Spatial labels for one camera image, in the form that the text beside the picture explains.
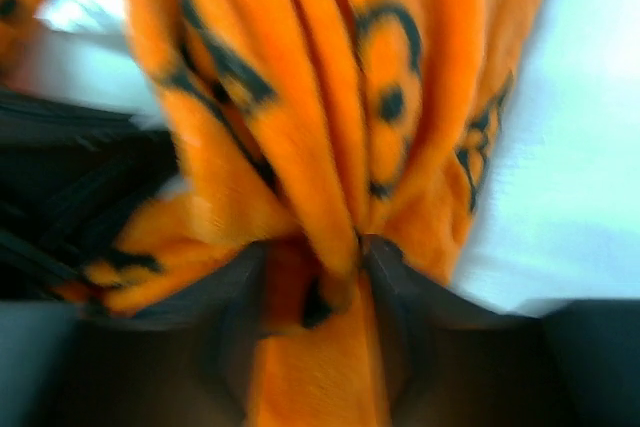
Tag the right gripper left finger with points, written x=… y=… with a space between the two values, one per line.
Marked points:
x=185 y=361

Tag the orange patterned pillowcase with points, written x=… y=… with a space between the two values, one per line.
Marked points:
x=311 y=126

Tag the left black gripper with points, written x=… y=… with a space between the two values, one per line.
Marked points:
x=71 y=177

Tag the white pillow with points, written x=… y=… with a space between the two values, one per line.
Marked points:
x=559 y=217

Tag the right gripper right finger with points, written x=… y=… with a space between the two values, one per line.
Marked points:
x=450 y=362

